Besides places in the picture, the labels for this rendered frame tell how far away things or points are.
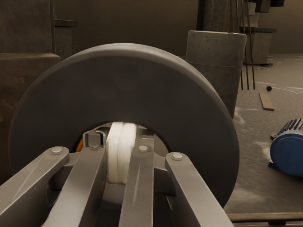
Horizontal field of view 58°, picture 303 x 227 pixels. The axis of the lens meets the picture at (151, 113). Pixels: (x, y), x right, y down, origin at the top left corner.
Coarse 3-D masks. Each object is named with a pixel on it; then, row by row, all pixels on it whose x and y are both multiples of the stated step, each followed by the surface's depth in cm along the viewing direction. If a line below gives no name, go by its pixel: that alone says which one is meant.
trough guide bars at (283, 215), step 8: (232, 216) 37; (240, 216) 37; (248, 216) 37; (256, 216) 37; (264, 216) 37; (272, 216) 37; (280, 216) 37; (288, 216) 37; (296, 216) 37; (272, 224) 38; (280, 224) 38; (288, 224) 38; (296, 224) 38
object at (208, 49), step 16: (192, 32) 266; (208, 32) 253; (224, 32) 287; (192, 48) 268; (208, 48) 256; (224, 48) 253; (240, 48) 260; (192, 64) 271; (208, 64) 260; (224, 64) 258; (240, 64) 269; (208, 80) 264; (224, 80) 263; (224, 96) 269
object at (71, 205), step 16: (96, 144) 15; (80, 160) 13; (96, 160) 13; (80, 176) 12; (96, 176) 12; (64, 192) 11; (80, 192) 11; (96, 192) 13; (64, 208) 10; (80, 208) 10; (96, 208) 13; (48, 224) 9; (64, 224) 10; (80, 224) 10
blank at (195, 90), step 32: (64, 64) 16; (96, 64) 16; (128, 64) 15; (160, 64) 15; (32, 96) 16; (64, 96) 16; (96, 96) 16; (128, 96) 16; (160, 96) 16; (192, 96) 16; (32, 128) 17; (64, 128) 17; (160, 128) 17; (192, 128) 17; (224, 128) 17; (32, 160) 18; (192, 160) 18; (224, 160) 17; (160, 192) 19; (224, 192) 18; (96, 224) 20; (160, 224) 20
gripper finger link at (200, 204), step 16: (176, 160) 14; (176, 176) 13; (192, 176) 13; (176, 192) 12; (192, 192) 12; (208, 192) 12; (176, 208) 12; (192, 208) 11; (208, 208) 11; (176, 224) 13; (192, 224) 11; (208, 224) 10; (224, 224) 10
